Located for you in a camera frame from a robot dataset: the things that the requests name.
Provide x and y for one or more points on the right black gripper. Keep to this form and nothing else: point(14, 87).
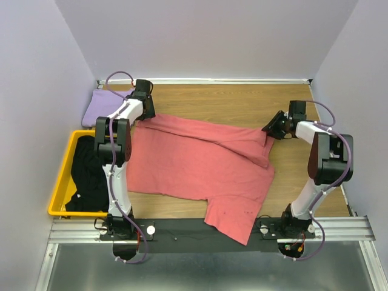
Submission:
point(271, 125)

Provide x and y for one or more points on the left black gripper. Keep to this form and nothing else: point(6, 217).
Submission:
point(151, 113)

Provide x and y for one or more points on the red t shirt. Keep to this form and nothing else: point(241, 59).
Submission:
point(226, 166)

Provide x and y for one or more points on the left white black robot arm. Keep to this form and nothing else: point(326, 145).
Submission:
point(113, 147)

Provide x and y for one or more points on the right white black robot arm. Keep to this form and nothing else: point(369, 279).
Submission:
point(330, 164)

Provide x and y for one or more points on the folded purple t shirt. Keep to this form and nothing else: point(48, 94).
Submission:
point(104, 103)

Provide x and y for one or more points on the black t shirt in bin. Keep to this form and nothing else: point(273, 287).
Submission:
point(91, 193)

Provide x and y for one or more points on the yellow plastic bin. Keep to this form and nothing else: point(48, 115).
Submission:
point(65, 187)

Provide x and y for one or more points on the aluminium front rail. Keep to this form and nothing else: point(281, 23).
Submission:
point(80, 231)

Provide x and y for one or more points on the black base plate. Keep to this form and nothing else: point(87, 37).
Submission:
point(157, 236)

